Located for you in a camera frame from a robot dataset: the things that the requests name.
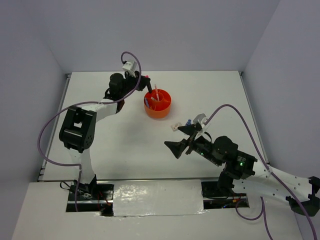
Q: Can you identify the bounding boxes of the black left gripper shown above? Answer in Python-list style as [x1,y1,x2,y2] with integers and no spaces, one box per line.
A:
[119,70,150,98]

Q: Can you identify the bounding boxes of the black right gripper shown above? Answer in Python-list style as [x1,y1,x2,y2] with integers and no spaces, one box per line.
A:
[163,123,221,166]

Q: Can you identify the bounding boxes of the small white eraser block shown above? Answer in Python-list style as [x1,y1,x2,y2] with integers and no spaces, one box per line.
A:
[170,122,182,132]

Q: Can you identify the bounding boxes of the blue capsule eraser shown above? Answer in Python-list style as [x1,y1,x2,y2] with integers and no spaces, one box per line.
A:
[144,97,150,108]

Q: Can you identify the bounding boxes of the thin orange pen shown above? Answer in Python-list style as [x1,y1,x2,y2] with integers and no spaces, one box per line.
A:
[154,84,160,102]

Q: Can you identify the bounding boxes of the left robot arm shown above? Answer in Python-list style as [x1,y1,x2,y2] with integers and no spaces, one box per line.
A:
[59,71,152,200]

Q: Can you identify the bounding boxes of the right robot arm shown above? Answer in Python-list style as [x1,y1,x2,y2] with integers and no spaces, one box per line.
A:
[164,123,320,217]

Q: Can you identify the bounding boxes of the orange round compartment organizer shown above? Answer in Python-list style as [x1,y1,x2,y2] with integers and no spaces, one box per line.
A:
[143,89,172,119]

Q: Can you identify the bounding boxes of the silver foil covered panel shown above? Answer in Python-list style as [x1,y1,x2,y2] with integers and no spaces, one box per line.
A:
[112,179,206,217]

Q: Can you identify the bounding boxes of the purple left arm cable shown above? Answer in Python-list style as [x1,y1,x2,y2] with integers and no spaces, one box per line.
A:
[36,51,143,213]

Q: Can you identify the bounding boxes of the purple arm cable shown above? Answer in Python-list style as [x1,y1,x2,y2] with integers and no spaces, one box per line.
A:
[204,104,320,240]
[36,51,143,213]

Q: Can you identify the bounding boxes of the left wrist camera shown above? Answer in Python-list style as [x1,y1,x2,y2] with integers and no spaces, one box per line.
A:
[122,60,137,75]

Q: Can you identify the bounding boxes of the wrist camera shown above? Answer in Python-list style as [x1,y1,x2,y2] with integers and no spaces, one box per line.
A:
[122,60,137,75]
[193,113,210,139]

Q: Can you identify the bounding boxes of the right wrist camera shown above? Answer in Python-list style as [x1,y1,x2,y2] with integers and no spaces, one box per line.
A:
[193,113,210,139]

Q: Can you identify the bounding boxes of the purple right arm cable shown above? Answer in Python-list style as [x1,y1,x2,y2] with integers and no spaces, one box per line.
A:
[204,104,320,240]

